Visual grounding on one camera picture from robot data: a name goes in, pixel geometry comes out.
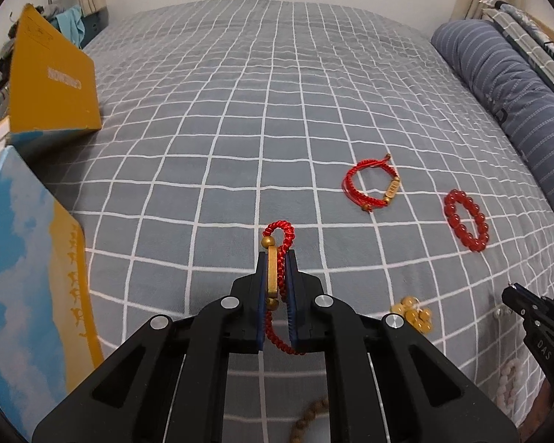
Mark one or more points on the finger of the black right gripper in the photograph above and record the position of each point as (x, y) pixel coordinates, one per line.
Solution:
(521, 301)

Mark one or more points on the teal suitcase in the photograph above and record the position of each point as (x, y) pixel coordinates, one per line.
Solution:
(94, 24)

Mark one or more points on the light blue cloth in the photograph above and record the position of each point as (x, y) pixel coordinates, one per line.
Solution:
(71, 24)

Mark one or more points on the red cord bracelet gold tube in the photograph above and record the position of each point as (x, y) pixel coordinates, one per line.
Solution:
(371, 184)

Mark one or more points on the yellow blue cardboard box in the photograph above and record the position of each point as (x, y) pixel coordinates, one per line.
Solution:
(48, 337)

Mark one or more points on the blue striped pillow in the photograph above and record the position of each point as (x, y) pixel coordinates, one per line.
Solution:
(505, 85)

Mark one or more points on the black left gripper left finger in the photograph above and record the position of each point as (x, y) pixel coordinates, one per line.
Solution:
(247, 335)

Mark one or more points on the red braided bracelet gold bar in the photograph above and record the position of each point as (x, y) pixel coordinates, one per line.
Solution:
(277, 240)

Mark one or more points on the grey checked bed sheet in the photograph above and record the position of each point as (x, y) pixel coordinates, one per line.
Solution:
(222, 116)

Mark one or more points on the grey checked folded quilt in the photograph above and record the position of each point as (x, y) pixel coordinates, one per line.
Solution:
(533, 43)

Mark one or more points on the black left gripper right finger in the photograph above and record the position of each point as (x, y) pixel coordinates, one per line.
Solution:
(308, 324)

